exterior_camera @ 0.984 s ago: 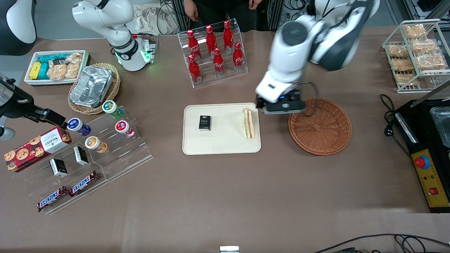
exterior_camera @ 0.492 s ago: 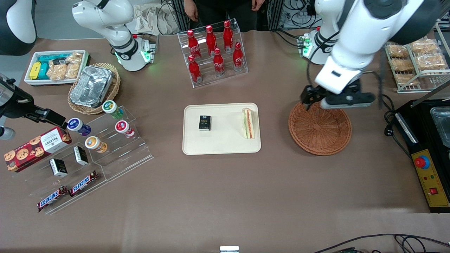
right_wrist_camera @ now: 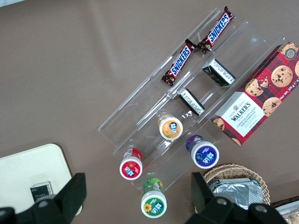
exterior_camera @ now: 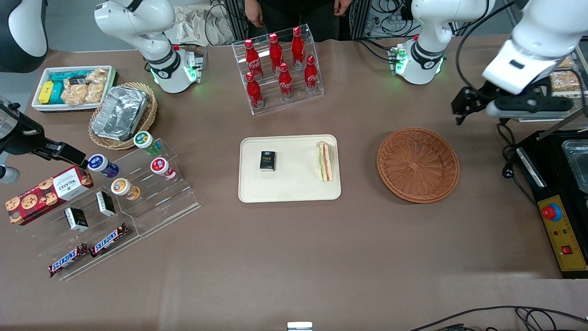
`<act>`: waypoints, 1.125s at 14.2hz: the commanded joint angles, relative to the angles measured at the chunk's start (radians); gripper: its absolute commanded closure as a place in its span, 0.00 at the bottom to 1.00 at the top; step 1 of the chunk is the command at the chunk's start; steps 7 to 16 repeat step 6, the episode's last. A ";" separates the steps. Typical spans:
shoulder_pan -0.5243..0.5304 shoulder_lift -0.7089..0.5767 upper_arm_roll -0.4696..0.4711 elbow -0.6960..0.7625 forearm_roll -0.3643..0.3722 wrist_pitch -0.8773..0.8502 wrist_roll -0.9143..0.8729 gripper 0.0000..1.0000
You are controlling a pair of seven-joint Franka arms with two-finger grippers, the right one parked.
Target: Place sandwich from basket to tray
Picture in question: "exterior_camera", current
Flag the white rectangular bin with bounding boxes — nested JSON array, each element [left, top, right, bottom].
[[31, 65, 119, 113]]

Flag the yellow small box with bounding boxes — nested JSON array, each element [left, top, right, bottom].
[[38, 81, 55, 105]]

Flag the red lid cup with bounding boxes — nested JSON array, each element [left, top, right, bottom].
[[150, 157, 176, 181]]

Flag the small black white box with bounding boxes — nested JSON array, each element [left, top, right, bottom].
[[95, 191, 116, 217], [64, 207, 89, 232]]

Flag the aluminium foil container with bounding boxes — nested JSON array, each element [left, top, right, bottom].
[[92, 86, 148, 142]]

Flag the small tan wicker basket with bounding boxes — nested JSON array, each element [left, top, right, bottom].
[[89, 82, 158, 151]]

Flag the large brown wicker basket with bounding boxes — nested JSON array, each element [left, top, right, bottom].
[[376, 127, 460, 204]]

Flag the black machine yellow panel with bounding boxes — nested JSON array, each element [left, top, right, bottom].
[[514, 105, 588, 280]]

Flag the person right hand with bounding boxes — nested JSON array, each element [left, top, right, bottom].
[[245, 0, 265, 29]]

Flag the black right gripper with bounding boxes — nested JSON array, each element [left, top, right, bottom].
[[0, 106, 89, 169]]

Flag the person in dark clothes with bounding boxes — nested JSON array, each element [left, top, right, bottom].
[[245, 0, 354, 42]]

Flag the triangle sandwich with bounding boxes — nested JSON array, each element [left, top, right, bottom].
[[315, 142, 334, 182]]

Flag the beige cloth bag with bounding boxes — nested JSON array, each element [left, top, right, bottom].
[[175, 7, 232, 46]]

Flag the black cable with plug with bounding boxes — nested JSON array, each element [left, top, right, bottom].
[[496, 120, 543, 207]]

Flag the red Walkers cookie box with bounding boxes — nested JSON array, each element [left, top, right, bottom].
[[6, 165, 94, 226]]

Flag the blue lid cup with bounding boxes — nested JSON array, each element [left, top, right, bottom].
[[87, 154, 119, 178]]

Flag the teal long box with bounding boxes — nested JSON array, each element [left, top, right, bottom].
[[51, 71, 89, 84]]

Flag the red cola bottle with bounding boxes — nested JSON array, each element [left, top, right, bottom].
[[278, 63, 294, 100], [245, 39, 263, 79], [246, 72, 265, 109], [304, 55, 319, 94], [269, 33, 284, 74], [292, 26, 305, 68]]

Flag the clear acrylic step stand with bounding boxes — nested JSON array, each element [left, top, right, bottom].
[[9, 179, 141, 282], [108, 138, 201, 238]]

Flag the Snickers bar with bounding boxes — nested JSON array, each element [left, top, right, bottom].
[[48, 243, 89, 278], [90, 223, 128, 257]]

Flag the clear acrylic bottle rack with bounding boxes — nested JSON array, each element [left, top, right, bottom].
[[232, 24, 325, 115]]

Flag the black floor cables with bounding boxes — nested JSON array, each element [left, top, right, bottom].
[[409, 306, 588, 331]]

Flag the orange lid cup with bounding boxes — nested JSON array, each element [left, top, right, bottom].
[[111, 178, 141, 200]]

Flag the metal wire rack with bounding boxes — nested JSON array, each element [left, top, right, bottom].
[[517, 44, 588, 122]]

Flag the green lid cup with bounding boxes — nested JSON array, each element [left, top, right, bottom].
[[134, 131, 162, 156]]

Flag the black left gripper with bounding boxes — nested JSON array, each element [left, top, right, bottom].
[[452, 86, 496, 126]]

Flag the cream plastic tray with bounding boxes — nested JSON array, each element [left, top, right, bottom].
[[238, 134, 342, 203]]

